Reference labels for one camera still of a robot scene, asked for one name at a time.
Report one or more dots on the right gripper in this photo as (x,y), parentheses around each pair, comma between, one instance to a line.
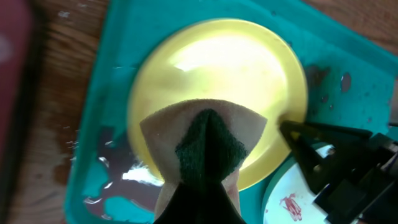
(353,175)

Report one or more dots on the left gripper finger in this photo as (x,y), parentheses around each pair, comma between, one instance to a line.
(189,206)

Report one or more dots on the green scrub sponge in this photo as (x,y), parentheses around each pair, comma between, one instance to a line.
(199,143)

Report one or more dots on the yellow-green plate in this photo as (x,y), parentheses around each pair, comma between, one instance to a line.
(223,59)

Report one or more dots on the teal plastic tray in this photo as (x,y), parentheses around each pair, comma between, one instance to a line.
(109,184)

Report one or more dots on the black tray with red water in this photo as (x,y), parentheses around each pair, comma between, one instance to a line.
(21,43)

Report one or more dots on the light blue plate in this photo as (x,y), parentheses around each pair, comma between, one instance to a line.
(289,200)

